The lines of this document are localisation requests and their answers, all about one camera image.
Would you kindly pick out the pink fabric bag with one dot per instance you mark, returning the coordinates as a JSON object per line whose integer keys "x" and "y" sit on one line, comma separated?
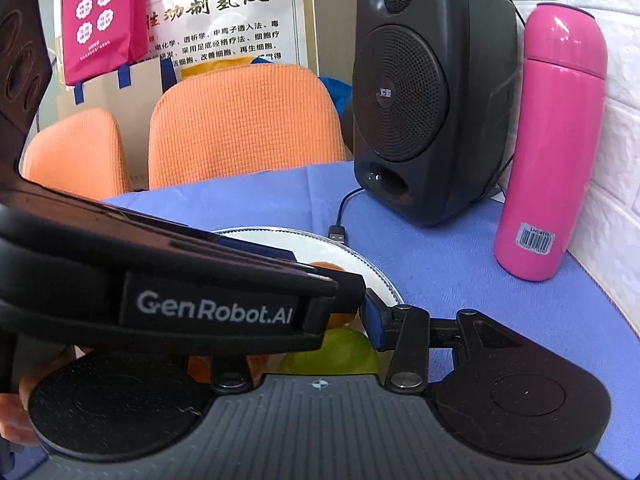
{"x": 100, "y": 20}

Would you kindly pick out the white plate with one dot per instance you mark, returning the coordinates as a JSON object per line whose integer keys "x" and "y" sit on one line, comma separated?
{"x": 310, "y": 250}

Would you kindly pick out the orange chair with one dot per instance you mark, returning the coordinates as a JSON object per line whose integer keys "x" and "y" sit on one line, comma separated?
{"x": 75, "y": 155}
{"x": 240, "y": 125}

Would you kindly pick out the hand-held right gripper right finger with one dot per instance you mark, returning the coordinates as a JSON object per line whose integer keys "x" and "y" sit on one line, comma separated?
{"x": 372, "y": 322}

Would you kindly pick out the orange with stem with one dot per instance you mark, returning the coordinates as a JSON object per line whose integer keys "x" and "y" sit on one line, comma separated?
{"x": 198, "y": 371}

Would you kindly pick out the cardboard box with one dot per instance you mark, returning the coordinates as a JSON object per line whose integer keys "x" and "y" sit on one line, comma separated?
{"x": 142, "y": 90}

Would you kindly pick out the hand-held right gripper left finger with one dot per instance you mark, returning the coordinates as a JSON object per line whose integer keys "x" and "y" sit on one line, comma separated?
{"x": 230, "y": 377}

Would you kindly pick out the black speaker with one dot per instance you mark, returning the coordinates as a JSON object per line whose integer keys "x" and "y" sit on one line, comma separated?
{"x": 425, "y": 85}

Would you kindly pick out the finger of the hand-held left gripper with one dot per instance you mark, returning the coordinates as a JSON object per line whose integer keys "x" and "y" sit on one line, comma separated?
{"x": 332, "y": 295}
{"x": 260, "y": 249}

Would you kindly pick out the pink bottle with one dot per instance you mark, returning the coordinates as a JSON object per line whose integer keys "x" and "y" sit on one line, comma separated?
{"x": 555, "y": 135}

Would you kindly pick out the wall poster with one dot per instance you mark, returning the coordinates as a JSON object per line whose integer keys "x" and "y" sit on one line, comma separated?
{"x": 225, "y": 20}

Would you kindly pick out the blue printed tablecloth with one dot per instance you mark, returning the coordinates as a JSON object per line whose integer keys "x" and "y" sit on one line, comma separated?
{"x": 450, "y": 285}

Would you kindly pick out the blue cloth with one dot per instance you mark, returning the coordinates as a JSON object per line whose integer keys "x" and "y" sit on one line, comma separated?
{"x": 337, "y": 95}

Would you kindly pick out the person's left hand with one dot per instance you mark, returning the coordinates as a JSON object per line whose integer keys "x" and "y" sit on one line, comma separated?
{"x": 12, "y": 417}

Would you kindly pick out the green plum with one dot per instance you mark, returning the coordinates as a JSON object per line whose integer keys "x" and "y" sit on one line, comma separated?
{"x": 340, "y": 355}

